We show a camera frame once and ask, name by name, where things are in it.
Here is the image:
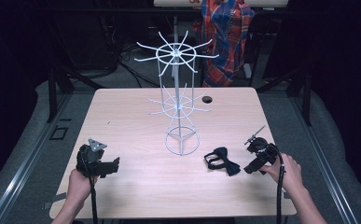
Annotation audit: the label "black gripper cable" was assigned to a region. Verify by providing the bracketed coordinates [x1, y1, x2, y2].
[89, 175, 99, 224]
[274, 150, 287, 224]

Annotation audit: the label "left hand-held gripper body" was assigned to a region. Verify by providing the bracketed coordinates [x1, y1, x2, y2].
[76, 138, 108, 179]

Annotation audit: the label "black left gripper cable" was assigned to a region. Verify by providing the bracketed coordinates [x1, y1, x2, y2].
[89, 175, 99, 224]

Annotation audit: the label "person's left hand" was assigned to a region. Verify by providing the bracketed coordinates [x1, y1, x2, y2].
[65, 167, 99, 203]

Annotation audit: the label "grey metal table leg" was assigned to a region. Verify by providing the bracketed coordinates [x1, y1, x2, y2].
[173, 14, 180, 50]

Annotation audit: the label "person's right hand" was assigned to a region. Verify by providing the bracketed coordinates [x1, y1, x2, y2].
[259, 152, 303, 194]

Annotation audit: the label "black bow tie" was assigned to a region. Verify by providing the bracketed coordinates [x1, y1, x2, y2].
[203, 147, 242, 177]

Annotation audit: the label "aluminium floor rail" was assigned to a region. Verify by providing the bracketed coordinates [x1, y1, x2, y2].
[0, 92, 74, 224]
[287, 92, 360, 224]

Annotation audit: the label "black metal stand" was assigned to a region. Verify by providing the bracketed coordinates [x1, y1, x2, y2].
[45, 65, 105, 124]
[255, 66, 313, 127]

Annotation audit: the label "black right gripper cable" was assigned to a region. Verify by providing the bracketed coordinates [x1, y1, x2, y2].
[274, 150, 287, 224]

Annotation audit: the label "white wire hook rack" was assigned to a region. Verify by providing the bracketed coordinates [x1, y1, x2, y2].
[133, 30, 220, 156]

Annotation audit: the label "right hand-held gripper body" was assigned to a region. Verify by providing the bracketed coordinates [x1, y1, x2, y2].
[243, 125, 279, 166]

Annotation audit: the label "red blue plaid cloth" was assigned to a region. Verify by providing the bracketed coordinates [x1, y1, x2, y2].
[192, 0, 256, 89]

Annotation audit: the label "grey tape strip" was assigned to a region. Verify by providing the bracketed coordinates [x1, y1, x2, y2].
[42, 191, 68, 211]

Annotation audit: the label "black floor cables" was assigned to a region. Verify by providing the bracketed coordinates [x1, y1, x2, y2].
[118, 42, 161, 89]

